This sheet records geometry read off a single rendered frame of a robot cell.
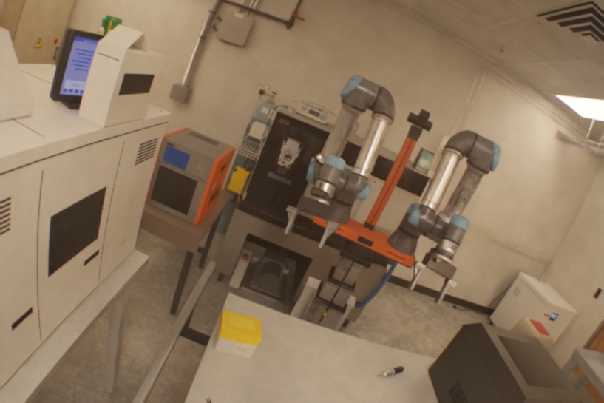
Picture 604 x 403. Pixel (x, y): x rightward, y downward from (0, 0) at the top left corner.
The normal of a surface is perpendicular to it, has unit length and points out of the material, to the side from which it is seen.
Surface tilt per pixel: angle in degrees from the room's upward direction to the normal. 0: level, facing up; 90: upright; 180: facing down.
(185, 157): 90
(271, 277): 90
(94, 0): 90
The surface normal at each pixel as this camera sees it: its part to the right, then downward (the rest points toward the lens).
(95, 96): -0.04, 0.25
